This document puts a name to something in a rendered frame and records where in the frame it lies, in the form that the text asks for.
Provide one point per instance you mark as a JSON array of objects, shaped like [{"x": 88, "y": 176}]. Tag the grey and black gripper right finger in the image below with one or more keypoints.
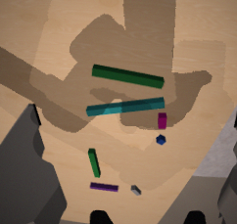
[{"x": 227, "y": 201}]

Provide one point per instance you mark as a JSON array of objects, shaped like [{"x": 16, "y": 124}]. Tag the green rod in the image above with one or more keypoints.
[
  {"x": 94, "y": 162},
  {"x": 128, "y": 76}
]

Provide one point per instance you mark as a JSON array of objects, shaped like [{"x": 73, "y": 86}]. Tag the turquoise rod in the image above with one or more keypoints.
[{"x": 129, "y": 106}]

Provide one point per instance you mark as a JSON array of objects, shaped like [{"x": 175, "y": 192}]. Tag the small dark blue cube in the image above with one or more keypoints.
[{"x": 161, "y": 139}]

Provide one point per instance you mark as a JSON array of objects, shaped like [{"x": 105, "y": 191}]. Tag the purple rod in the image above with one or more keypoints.
[{"x": 105, "y": 187}]

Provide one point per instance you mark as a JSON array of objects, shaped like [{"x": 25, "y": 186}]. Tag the magenta block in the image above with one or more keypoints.
[{"x": 162, "y": 120}]

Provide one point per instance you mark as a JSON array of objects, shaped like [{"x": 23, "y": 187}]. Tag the grey rod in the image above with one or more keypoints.
[{"x": 135, "y": 190}]

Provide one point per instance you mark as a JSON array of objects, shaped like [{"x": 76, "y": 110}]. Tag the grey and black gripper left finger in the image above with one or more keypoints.
[{"x": 30, "y": 191}]

